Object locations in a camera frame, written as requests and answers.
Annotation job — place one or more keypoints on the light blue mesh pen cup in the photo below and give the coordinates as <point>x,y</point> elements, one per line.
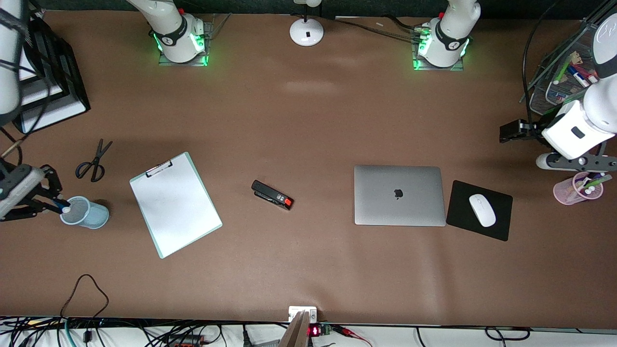
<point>94,215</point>

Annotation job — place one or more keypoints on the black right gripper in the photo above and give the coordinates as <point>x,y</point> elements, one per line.
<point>47,184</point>

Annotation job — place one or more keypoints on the black stacked letter tray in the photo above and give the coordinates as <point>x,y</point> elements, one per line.
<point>72,82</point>

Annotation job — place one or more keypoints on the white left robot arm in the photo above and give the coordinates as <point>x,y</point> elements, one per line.
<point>450,29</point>

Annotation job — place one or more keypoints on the black mouse pad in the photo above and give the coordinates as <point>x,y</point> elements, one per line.
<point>460,217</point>

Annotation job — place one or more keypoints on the white wall socket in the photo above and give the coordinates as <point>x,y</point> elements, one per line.
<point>295,311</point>

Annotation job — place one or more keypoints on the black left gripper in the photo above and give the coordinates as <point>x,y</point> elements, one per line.
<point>529,130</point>

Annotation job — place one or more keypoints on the green marker in organizer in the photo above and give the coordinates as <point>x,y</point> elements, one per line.
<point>564,71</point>

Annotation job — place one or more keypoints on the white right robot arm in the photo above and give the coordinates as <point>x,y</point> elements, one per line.
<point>173,29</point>

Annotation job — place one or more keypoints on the red marker in organizer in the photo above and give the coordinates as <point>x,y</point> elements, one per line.
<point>589,73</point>

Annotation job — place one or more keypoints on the black stapler with red tip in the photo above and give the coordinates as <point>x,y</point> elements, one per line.
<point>270,193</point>

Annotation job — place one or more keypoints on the green marker pen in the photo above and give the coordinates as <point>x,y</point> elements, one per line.
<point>600,181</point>

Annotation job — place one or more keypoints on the blue marker with white cap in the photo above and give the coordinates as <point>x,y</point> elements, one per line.
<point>60,205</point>

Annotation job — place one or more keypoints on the white computer mouse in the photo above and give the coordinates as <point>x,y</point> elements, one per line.
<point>482,209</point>

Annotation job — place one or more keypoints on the purple black marker pen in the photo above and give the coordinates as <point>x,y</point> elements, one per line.
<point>590,183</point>

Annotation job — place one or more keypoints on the white clipboard with green edge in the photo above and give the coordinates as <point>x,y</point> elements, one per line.
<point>176,209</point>

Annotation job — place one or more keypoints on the white lamp base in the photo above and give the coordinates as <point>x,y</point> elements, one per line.
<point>306,31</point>

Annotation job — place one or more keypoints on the silver laptop computer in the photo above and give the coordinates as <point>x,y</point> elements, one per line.
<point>400,195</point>

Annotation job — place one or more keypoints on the black scissors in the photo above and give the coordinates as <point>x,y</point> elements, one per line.
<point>99,154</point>

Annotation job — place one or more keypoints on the blue marker in organizer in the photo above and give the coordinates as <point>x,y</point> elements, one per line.
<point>578,76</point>

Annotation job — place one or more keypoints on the pink mesh pen cup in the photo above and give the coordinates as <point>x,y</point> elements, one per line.
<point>564,193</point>

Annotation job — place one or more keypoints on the red display circuit module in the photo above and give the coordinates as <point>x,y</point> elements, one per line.
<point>315,330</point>

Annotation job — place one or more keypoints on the brown wooden post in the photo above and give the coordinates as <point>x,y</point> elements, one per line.
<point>295,332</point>

